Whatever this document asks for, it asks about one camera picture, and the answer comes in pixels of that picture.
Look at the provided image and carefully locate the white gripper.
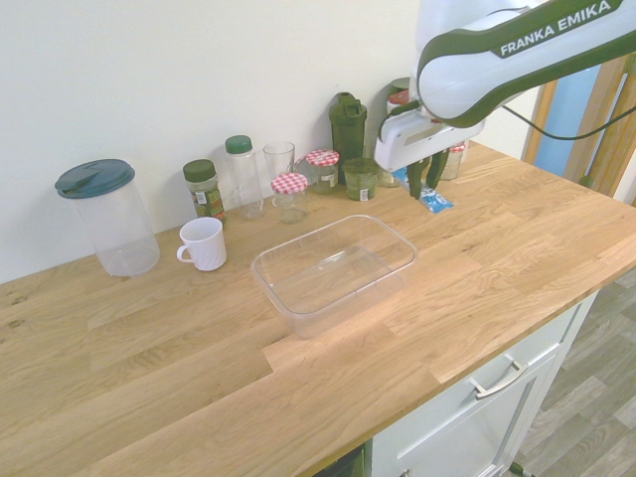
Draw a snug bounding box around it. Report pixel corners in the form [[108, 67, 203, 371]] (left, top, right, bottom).
[[374, 111, 487, 201]]

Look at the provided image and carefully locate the blue white protein bar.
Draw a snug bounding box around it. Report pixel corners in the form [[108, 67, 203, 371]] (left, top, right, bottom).
[[394, 167, 455, 215]]

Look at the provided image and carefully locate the dark Vega protein tub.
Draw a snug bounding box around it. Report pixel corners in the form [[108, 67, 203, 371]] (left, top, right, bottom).
[[386, 78, 413, 123]]

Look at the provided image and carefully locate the clear rectangular plastic container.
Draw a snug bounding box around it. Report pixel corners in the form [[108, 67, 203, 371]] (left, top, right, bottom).
[[250, 214, 419, 340]]

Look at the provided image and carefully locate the small green tinted jar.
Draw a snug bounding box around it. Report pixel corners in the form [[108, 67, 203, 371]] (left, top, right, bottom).
[[341, 157, 382, 203]]

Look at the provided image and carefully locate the dark green shaker bottle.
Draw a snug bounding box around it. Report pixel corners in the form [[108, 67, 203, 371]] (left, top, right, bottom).
[[328, 91, 369, 186]]

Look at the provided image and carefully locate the tall clear drinking glass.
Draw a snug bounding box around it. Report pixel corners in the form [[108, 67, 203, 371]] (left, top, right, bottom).
[[262, 141, 296, 194]]

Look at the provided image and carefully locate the clear bottle with green cap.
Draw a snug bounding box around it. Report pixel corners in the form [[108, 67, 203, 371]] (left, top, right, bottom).
[[224, 135, 265, 221]]

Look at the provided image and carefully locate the wooden door with glass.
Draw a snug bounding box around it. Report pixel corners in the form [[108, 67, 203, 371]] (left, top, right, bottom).
[[521, 49, 636, 206]]

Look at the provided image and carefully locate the spice jar with dark lid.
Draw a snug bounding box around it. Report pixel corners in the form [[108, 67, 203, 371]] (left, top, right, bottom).
[[182, 158, 228, 228]]

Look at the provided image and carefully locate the white ribbed mug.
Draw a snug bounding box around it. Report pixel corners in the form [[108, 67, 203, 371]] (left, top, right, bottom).
[[176, 217, 229, 272]]

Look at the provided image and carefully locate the clear canister with teal lid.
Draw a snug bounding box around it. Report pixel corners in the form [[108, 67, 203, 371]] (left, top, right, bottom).
[[54, 158, 161, 278]]

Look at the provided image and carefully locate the dark gripper cable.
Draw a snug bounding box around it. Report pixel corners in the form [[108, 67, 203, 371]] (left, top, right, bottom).
[[379, 100, 421, 145]]

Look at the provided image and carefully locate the grey red wrist camera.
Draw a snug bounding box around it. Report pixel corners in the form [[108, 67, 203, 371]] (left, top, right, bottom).
[[388, 91, 414, 116]]

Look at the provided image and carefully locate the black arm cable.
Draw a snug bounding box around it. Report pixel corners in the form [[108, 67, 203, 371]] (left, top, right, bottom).
[[500, 101, 630, 142]]

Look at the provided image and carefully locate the silver drawer handle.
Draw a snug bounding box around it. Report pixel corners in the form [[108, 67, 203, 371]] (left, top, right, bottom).
[[469, 360, 529, 401]]

